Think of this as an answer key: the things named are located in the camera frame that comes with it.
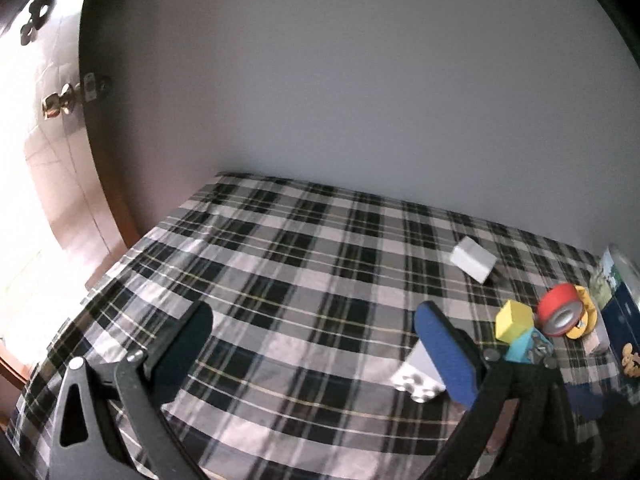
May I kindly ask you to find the white toy brick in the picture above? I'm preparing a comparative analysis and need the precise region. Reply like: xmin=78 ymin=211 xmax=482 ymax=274
xmin=390 ymin=339 xmax=447 ymax=404

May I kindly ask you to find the yellow cube block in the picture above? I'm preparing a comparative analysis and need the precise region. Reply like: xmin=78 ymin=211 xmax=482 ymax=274
xmin=495 ymin=300 xmax=536 ymax=345

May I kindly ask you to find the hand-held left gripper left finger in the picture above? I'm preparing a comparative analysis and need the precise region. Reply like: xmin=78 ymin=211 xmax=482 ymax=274
xmin=50 ymin=301 xmax=214 ymax=480

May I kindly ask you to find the printed round tin container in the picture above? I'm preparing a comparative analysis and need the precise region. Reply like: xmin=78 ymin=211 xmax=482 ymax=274
xmin=567 ymin=244 xmax=640 ymax=423

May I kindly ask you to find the brass door knob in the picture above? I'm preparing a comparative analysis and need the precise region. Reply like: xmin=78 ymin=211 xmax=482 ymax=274
xmin=41 ymin=82 xmax=82 ymax=121

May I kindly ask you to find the black white plaid cloth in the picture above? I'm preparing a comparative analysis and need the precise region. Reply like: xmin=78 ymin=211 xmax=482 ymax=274
xmin=5 ymin=171 xmax=613 ymax=480

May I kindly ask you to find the teal toy block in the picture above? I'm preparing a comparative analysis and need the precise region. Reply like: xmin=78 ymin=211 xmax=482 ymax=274
xmin=504 ymin=329 xmax=555 ymax=366

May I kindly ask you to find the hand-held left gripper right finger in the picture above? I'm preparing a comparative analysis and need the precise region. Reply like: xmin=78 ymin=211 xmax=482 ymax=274
xmin=415 ymin=301 xmax=601 ymax=480

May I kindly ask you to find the yellow toy brick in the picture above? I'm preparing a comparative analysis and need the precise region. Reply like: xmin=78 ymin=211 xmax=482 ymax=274
xmin=566 ymin=285 xmax=599 ymax=342

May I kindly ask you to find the black metal door ornament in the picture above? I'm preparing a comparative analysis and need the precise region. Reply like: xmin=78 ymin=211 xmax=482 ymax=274
xmin=19 ymin=0 xmax=57 ymax=47

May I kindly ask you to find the white charger plug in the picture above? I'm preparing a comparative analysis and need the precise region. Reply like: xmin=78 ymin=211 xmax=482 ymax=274
xmin=449 ymin=236 xmax=498 ymax=285

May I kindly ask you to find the brown wooden door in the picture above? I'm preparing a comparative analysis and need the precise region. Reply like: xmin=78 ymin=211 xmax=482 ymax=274
xmin=0 ymin=0 xmax=143 ymax=401

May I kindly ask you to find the pink toy block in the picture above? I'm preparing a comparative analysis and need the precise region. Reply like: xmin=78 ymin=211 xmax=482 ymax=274
xmin=584 ymin=331 xmax=610 ymax=357

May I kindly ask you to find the red tape roll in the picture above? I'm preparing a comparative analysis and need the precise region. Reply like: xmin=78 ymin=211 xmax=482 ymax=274
xmin=537 ymin=283 xmax=583 ymax=338

